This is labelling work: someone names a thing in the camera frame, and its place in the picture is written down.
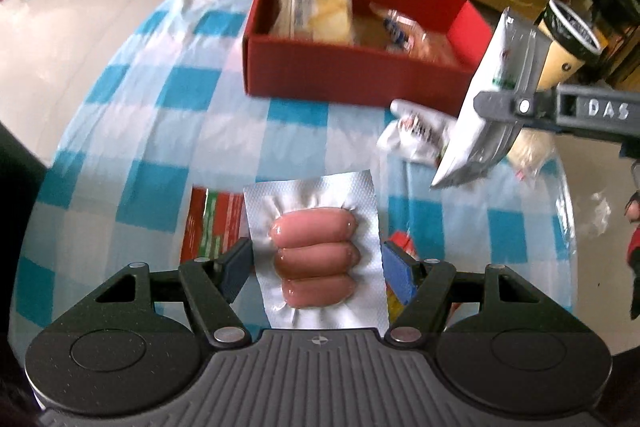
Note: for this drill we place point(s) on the clear waffle packet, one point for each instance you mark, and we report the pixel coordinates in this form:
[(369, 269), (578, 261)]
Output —
[(312, 7)]

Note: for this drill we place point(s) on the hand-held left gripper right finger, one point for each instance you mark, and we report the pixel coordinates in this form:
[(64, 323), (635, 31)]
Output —
[(397, 274)]

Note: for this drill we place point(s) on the blue white checkered tablecloth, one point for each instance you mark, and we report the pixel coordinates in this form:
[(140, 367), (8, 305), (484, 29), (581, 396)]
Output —
[(150, 132)]

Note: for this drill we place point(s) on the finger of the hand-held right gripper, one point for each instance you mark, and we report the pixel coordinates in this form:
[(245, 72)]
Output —
[(505, 107)]

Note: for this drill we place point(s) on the white red packet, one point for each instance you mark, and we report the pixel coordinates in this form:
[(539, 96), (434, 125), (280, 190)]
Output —
[(415, 132)]

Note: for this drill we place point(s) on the crumpled clear wrapper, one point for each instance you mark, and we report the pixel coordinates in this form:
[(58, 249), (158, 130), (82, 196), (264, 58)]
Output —
[(594, 214)]

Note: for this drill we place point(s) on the red cardboard box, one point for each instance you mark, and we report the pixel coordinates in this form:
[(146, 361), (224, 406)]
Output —
[(345, 72)]

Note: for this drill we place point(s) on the cream trash bin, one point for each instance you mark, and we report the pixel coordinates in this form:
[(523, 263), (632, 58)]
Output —
[(557, 57)]

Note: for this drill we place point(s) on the orange snack packet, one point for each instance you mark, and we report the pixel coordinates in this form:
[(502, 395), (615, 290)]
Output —
[(405, 37)]

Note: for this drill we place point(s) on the pale cake packet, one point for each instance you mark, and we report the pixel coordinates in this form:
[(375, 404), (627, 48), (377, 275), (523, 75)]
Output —
[(534, 152)]

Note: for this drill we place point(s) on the red green packet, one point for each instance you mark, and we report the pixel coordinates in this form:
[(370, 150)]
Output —
[(212, 227)]

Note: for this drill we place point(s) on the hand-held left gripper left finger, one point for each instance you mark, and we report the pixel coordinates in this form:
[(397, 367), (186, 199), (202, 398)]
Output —
[(235, 274)]

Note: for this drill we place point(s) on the white green pouch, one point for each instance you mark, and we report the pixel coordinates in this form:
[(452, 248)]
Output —
[(480, 72)]

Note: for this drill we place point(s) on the silver vacuum sausage packet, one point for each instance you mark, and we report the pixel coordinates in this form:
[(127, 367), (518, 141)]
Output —
[(315, 257)]

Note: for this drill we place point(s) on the red yellow packet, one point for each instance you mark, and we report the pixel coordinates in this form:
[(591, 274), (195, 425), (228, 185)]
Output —
[(407, 252)]

